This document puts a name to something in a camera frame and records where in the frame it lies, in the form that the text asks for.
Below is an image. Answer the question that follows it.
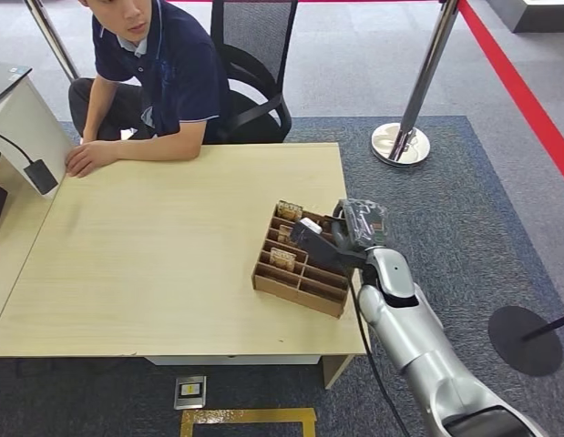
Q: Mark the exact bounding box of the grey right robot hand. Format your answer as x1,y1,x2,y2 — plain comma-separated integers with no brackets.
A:
289,203,370,274

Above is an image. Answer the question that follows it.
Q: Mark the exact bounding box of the brown wooden card organizer box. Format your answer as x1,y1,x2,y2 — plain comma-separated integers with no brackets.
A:
251,200,355,320

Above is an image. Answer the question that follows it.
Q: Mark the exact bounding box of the person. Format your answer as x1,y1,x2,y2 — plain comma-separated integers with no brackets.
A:
65,0,233,179

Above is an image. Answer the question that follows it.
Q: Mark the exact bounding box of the person's left hand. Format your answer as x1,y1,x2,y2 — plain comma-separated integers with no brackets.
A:
65,139,121,179

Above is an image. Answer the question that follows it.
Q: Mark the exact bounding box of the dark blue floor rug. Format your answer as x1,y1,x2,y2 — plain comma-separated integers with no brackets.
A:
0,116,564,437

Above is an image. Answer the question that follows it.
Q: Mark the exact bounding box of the metal floor socket box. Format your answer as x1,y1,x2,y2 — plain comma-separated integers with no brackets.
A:
173,374,208,412

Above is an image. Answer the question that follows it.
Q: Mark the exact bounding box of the black mesh office chair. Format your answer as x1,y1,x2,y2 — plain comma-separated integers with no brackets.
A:
210,0,299,145

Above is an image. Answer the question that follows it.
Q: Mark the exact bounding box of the black round stand base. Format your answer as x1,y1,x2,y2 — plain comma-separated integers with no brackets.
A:
487,305,564,379

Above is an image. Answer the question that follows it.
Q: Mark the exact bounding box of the red barrier belt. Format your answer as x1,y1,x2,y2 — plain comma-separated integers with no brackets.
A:
456,0,564,189

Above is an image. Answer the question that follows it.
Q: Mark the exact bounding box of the black stand pole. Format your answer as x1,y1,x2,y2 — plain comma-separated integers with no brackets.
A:
522,311,564,342

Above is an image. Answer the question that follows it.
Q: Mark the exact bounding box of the grey low platform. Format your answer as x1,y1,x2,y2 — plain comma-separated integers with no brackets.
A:
484,0,564,35

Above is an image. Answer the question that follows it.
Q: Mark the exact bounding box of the black power adapter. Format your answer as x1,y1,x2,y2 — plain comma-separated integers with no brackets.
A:
23,158,59,197

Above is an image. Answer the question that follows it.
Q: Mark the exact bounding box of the white slanted stand panel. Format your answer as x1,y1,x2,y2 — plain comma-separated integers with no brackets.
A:
0,76,76,201

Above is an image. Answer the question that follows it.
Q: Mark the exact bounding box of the grey laptop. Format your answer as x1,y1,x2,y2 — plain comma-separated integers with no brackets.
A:
0,61,34,110

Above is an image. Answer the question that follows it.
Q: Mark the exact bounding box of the plastic wrapped wrist camera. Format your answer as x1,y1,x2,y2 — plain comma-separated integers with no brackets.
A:
339,198,390,250

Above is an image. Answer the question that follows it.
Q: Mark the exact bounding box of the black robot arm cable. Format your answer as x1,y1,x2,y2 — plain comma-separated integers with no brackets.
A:
348,281,411,437

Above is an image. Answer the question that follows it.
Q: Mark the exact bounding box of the chrome stanchion post with base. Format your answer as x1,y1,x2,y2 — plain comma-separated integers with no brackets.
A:
371,0,461,168

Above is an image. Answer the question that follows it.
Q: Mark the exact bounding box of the thin black adapter cable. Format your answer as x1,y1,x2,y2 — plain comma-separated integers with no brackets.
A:
0,128,37,166

